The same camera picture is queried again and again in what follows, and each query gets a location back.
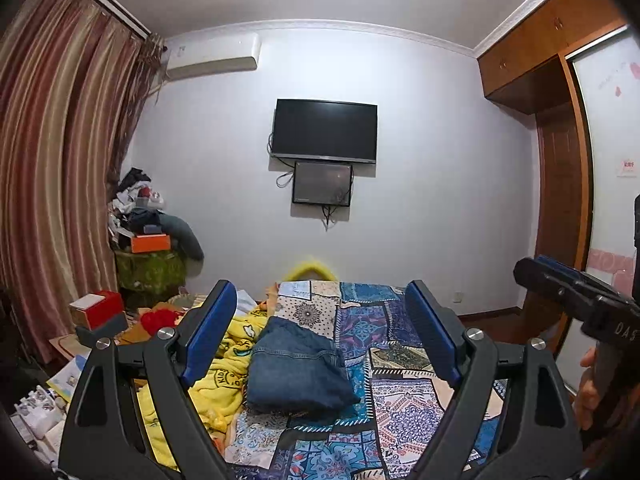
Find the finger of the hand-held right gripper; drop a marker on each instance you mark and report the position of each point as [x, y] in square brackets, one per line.
[560, 267]
[545, 285]

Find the green cloth-covered stand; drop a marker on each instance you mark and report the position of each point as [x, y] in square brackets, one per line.
[150, 272]

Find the white sliding wardrobe door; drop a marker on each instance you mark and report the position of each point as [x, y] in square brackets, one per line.
[610, 125]

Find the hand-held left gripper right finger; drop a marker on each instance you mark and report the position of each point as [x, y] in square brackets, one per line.
[432, 330]

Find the orange box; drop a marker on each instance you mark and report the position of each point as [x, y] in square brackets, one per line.
[151, 243]

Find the small black wall monitor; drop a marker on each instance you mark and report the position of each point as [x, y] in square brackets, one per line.
[322, 182]

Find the wooden door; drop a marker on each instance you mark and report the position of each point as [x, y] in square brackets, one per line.
[560, 210]

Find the blue patchwork blanket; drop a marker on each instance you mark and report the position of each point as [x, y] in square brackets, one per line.
[400, 410]

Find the pile of clothes and clutter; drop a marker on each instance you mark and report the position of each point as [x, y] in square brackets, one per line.
[132, 205]

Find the yellow fuzzy cloth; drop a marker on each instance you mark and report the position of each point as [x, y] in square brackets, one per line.
[307, 269]

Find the blue jeans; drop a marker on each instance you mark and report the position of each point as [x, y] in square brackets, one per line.
[295, 370]

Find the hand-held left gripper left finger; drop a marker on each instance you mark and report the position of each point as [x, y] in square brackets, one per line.
[212, 330]

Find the white air conditioner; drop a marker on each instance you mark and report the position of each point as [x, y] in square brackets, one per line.
[215, 57]

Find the wooden bedside table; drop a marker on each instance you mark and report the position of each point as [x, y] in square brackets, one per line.
[62, 347]

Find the pink label sticker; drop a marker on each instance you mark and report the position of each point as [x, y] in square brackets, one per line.
[628, 169]

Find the wooden overhead cabinet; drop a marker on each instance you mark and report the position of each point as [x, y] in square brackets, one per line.
[540, 45]

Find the person's right hand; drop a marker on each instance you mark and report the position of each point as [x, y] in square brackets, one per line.
[584, 400]

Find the red cloth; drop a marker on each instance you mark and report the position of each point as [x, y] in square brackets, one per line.
[160, 321]

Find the grey holder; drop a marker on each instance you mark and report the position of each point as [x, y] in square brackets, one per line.
[100, 332]

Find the scattered papers and gadgets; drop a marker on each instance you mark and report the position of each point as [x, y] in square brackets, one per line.
[45, 405]

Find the yellow printed blanket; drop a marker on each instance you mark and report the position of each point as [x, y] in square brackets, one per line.
[235, 355]

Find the red box with white lid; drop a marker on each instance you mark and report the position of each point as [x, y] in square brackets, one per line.
[102, 307]

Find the striped red-brown curtain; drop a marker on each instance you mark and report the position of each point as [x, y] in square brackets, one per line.
[60, 160]

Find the black wall television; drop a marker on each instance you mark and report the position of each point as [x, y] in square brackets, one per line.
[324, 130]

